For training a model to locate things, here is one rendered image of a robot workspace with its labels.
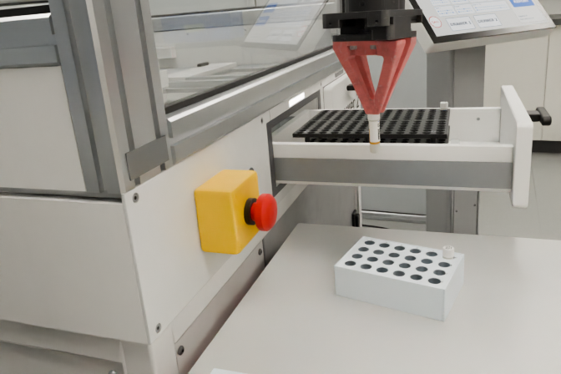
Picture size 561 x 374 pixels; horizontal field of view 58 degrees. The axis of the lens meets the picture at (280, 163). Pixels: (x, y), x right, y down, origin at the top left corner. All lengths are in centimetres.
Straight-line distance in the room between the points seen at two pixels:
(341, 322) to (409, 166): 24
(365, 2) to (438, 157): 28
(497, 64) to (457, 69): 203
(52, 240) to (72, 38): 19
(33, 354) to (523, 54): 346
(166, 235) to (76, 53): 18
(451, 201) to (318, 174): 114
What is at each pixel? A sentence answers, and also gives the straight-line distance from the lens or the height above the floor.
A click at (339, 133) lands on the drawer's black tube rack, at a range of 74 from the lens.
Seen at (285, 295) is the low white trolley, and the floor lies 76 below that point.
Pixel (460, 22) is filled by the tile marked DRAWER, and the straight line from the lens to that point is 160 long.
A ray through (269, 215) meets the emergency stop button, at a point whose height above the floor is 88.
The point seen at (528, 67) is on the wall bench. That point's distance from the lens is 375.
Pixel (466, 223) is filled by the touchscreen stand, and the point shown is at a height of 31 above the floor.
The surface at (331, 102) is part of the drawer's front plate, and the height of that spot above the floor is 90.
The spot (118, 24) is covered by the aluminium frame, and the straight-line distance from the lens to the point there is 43.
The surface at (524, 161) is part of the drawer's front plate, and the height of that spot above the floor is 88.
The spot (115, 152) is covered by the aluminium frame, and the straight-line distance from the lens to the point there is 42.
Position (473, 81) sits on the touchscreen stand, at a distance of 178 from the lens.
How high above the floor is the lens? 108
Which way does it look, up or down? 17 degrees down
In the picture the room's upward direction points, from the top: 5 degrees counter-clockwise
